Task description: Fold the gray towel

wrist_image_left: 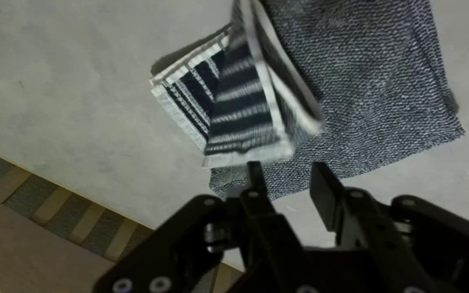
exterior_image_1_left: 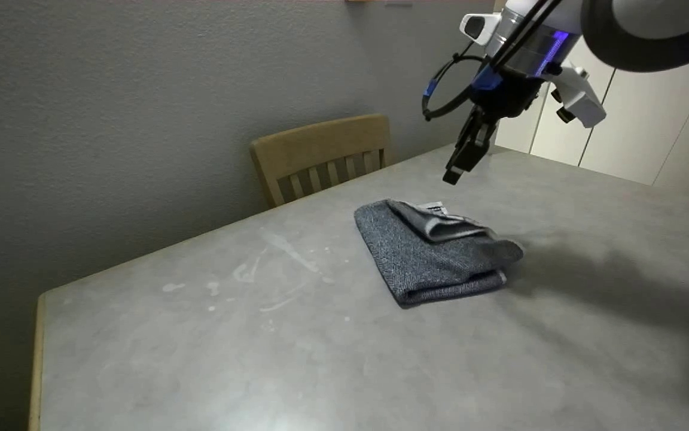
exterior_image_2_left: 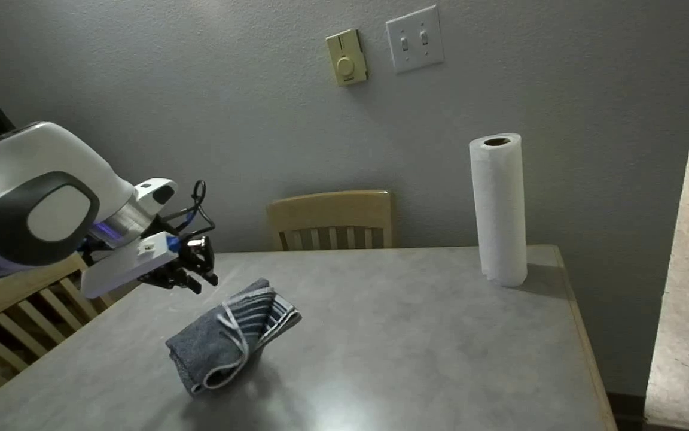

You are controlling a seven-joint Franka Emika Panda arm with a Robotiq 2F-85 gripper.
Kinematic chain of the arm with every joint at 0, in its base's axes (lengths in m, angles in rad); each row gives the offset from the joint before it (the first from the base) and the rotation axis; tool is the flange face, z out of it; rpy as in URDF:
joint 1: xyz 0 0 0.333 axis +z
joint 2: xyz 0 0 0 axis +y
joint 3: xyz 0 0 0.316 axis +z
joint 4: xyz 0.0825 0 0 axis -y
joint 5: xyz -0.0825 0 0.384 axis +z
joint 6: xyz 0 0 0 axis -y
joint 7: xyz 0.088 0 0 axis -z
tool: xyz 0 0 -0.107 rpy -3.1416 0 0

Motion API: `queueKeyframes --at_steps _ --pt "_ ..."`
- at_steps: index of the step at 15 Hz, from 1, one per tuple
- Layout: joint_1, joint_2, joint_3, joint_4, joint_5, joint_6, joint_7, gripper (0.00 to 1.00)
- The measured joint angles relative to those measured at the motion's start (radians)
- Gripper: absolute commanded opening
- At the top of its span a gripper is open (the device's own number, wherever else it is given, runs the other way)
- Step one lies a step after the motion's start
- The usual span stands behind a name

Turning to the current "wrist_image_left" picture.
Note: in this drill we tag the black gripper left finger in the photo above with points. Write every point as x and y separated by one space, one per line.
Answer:
202 245

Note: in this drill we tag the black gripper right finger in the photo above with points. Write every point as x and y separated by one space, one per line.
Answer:
407 245

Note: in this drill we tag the gray striped towel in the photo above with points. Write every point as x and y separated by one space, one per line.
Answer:
365 87

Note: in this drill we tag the wooden chair with long slats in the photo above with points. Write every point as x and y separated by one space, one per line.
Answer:
23 245

